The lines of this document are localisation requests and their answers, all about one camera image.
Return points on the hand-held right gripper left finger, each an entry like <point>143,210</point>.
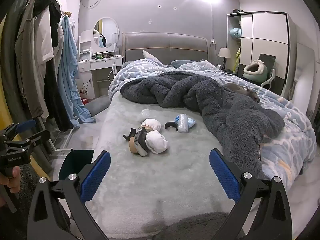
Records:
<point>96,177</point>

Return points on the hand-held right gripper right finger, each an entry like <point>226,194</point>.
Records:
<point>223,177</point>

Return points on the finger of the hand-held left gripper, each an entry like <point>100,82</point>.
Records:
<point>25,125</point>
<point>37,137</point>

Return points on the brown cardboard piece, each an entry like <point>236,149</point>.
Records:
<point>132,145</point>

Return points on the black curved plastic piece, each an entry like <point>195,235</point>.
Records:
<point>171,124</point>
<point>128,133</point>

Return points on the person's left hand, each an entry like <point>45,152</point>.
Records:
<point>15,181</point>

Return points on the white clothes rack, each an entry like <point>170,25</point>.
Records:
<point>65,140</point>

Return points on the black hanging coat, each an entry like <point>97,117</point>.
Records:
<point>56,100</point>

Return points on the dark grey fleece cloth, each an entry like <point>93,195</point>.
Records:
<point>195,223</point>

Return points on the black and white small box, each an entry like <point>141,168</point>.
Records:
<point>140,140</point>

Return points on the khaki hanging jacket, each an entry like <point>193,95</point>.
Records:
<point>30,67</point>

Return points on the dark grey hanging coat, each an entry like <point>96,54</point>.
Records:
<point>12,67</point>

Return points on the bed with grey headboard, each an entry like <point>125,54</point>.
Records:
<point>162,180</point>

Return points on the dark grey fleece blanket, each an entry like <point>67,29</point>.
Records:
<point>225,110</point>

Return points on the blue patterned quilt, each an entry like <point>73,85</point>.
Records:
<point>287,155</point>

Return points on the blue and white plastic packet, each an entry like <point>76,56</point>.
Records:
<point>183,122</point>

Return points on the grey floor cushion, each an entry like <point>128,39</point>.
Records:
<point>98,105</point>

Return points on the light blue hanging blanket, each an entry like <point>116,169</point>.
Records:
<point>68,67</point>

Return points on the clear plastic wrap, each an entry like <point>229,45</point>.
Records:
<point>147,112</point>

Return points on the white hanging shirt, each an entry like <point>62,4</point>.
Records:
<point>43,37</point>

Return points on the grey cat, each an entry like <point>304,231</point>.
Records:
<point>240,88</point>

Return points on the white dressing table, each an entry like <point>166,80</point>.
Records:
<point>100,65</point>

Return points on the white power strip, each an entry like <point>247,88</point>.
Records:
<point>114,68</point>

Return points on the pile of small cosmetics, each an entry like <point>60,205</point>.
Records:
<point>105,55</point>

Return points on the green and white cat bed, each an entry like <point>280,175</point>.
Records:
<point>253,72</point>

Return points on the black hanging hoodie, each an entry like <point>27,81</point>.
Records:
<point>53,17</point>

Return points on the yellow garment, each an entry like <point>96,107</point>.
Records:
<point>236,60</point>

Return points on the blue pillow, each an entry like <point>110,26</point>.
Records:
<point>181,63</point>

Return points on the bedside lamp with white shade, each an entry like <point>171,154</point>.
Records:
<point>224,52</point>

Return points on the clear table lamp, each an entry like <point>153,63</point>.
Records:
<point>114,37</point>

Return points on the round mirror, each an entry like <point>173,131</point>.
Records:
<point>107,30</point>

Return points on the white pillow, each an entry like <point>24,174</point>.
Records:
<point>150,55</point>

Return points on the light blue bundle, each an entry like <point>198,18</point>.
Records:
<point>235,33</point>

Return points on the white wardrobe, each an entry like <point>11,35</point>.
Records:
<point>267,30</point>

